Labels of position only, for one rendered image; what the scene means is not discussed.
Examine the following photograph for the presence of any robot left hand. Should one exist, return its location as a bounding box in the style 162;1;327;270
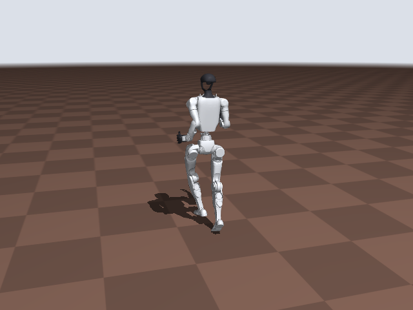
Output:
177;131;186;143

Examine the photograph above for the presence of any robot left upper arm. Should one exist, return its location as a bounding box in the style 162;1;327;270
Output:
186;97;201;129

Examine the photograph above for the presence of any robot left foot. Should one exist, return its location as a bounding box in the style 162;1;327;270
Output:
194;208;207;216

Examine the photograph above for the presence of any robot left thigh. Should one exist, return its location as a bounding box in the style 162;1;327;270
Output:
185;144;200;183

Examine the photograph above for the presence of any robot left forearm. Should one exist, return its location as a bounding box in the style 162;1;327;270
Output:
181;121;197;141

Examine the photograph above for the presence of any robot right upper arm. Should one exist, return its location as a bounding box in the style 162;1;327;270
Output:
220;98;230;128

